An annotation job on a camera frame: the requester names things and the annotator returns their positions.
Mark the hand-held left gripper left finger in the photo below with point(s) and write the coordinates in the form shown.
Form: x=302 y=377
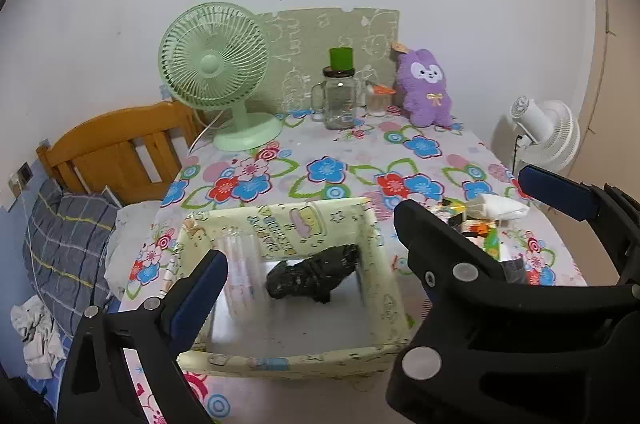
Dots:
x=200 y=299

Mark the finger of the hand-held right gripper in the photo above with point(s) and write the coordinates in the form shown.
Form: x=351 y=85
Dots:
x=555 y=191
x=450 y=254

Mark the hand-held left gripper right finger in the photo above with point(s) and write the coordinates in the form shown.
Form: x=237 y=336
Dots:
x=434 y=299

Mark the green soft toy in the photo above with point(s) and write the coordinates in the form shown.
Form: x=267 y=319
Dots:
x=491 y=246

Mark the pale yellow fabric storage basket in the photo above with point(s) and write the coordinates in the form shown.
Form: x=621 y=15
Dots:
x=385 y=284

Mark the white cloth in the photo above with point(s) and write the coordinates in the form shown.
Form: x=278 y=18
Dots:
x=37 y=339
x=500 y=208

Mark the grey soft cloth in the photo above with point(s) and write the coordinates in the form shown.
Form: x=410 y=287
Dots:
x=514 y=271

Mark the clear plastic package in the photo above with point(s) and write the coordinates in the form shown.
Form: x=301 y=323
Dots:
x=245 y=274

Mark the white standing fan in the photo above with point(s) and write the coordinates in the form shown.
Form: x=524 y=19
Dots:
x=550 y=134

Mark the white quilt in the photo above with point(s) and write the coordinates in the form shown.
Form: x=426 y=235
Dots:
x=132 y=229

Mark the black plastic bag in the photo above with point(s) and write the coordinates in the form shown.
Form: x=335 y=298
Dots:
x=305 y=276

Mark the floral tablecloth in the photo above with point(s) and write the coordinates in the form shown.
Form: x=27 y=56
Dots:
x=340 y=169

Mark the grey plaid pillow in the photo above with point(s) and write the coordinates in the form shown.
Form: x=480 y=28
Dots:
x=70 y=244

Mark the purple plush bunny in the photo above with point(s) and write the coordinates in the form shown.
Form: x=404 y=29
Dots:
x=425 y=99

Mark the small glass jar orange bow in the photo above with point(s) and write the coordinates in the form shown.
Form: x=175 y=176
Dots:
x=376 y=104

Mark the crumpled white cloth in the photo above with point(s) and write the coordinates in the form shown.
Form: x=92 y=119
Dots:
x=37 y=339

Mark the blue checked bed sheet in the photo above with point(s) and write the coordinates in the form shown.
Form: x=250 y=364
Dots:
x=52 y=391

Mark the glass mason jar mug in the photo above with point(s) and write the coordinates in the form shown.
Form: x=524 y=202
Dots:
x=340 y=104

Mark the wooden bed headboard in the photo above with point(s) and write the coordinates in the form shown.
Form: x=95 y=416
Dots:
x=110 y=129

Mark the green plastic cup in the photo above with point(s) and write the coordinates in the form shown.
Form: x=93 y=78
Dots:
x=340 y=59

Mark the green desk fan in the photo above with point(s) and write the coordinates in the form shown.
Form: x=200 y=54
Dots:
x=215 y=64

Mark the wall socket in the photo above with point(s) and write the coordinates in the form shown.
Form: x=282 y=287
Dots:
x=14 y=187
x=24 y=171

